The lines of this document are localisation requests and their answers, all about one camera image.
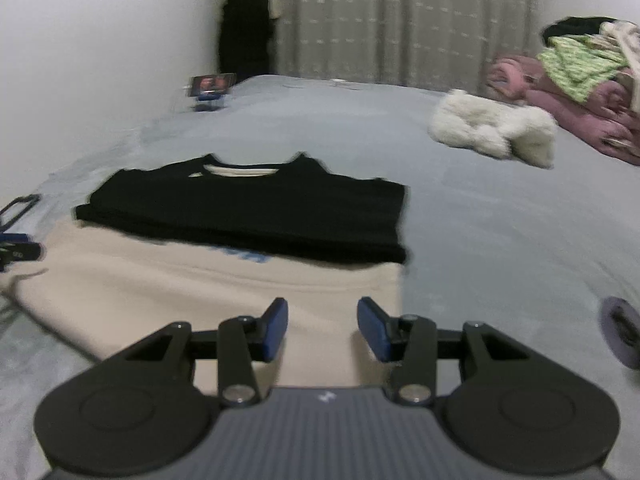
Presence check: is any pink blanket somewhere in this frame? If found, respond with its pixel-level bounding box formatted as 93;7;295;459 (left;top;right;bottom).
487;52;640;166

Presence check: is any black garment on pile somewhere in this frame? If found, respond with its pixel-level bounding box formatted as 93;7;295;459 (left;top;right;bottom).
542;16;617;42

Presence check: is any cream garment on pile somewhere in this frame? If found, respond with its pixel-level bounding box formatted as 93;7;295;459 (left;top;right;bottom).
600;20;640;112

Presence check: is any black hanging garment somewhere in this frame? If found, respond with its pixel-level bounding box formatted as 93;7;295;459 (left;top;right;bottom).
215;0;276;84

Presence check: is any purple round pad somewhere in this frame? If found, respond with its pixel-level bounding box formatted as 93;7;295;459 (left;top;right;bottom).
598;297;640;369

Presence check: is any smartphone with lit screen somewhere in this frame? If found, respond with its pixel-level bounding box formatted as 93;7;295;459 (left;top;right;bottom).
189;73;237;97

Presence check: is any grey patterned curtain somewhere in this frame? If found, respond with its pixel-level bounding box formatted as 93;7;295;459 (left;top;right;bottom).
260;0;547;94

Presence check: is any grey bed sheet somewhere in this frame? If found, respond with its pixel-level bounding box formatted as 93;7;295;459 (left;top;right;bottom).
0;74;640;480

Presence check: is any beige sweatshirt with black sleeves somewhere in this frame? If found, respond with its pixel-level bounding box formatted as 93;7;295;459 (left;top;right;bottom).
0;152;409;396

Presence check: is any green patterned cloth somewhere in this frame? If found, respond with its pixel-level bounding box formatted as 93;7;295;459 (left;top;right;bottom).
537;35;631;104

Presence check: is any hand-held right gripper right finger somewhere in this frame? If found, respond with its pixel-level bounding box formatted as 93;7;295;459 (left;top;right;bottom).
355;296;531;407

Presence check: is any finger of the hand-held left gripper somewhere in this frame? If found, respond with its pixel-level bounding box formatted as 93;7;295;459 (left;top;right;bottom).
0;232;45;272

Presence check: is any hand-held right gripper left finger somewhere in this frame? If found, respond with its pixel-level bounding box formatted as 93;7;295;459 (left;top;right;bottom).
122;296;290;407

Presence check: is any white plush toy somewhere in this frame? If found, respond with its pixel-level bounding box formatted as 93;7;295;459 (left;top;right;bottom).
429;88;559;169

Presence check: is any blue phone stand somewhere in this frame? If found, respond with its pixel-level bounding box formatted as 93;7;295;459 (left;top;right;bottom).
192;91;227;113

